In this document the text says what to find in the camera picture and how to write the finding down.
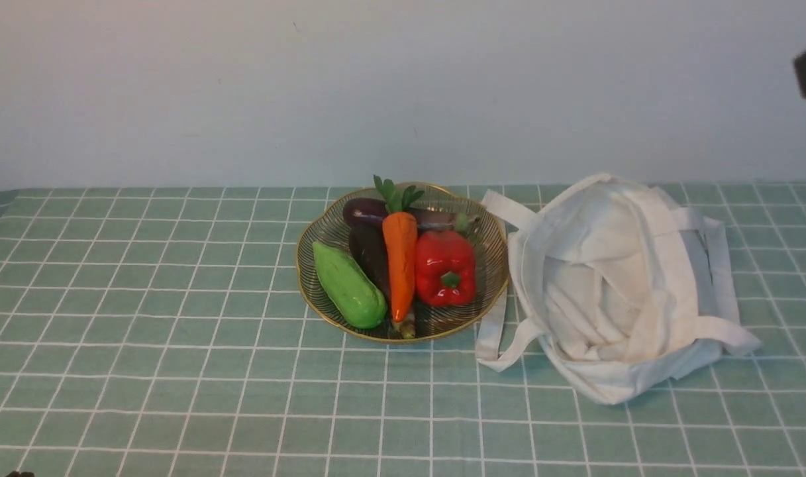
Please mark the dark purple eggplant front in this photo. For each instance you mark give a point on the dark purple eggplant front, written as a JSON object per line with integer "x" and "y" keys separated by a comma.
{"x": 367, "y": 247}

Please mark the white canvas tote bag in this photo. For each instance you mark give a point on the white canvas tote bag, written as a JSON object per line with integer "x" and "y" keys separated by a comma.
{"x": 621, "y": 287}

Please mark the red bell pepper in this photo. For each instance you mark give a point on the red bell pepper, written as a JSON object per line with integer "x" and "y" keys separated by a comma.
{"x": 445, "y": 269}

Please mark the gold wire basket bowl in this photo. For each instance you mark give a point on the gold wire basket bowl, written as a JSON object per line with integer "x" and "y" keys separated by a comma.
{"x": 491, "y": 269}

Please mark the dark purple eggplant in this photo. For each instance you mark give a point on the dark purple eggplant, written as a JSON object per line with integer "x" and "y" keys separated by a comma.
{"x": 372, "y": 212}
{"x": 367, "y": 247}

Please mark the green checkered tablecloth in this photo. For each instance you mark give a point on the green checkered tablecloth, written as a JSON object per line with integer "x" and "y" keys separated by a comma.
{"x": 161, "y": 332}

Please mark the dark purple eggplant rear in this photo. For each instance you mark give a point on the dark purple eggplant rear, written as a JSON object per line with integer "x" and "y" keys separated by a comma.
{"x": 372, "y": 212}

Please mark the orange carrot green top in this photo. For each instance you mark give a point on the orange carrot green top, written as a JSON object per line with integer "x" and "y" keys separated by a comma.
{"x": 400, "y": 233}

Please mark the green chayote squash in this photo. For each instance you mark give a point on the green chayote squash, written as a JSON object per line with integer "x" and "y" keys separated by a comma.
{"x": 359, "y": 301}

